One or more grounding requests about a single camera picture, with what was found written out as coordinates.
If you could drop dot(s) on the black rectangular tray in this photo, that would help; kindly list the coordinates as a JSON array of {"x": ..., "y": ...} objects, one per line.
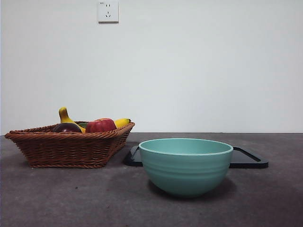
[{"x": 246, "y": 160}]

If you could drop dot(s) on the yellow banana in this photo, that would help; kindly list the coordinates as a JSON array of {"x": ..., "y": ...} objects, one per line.
[
  {"x": 122, "y": 122},
  {"x": 64, "y": 117}
]

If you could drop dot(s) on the red bell pepper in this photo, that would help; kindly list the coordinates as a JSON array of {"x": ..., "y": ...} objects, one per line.
[{"x": 100, "y": 125}]

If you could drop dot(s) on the brown wicker basket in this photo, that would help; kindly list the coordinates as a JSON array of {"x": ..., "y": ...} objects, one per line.
[{"x": 66, "y": 149}]

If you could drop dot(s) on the teal ribbed bowl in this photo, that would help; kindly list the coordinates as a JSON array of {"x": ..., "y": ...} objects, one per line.
[{"x": 184, "y": 172}]

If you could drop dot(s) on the dark red plum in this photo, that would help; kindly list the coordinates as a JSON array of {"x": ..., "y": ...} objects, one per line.
[{"x": 66, "y": 128}]

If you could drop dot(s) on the white wall socket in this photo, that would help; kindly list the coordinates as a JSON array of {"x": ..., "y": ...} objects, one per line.
[{"x": 108, "y": 11}]

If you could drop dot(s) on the green vegetable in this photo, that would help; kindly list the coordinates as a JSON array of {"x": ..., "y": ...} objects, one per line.
[{"x": 82, "y": 124}]

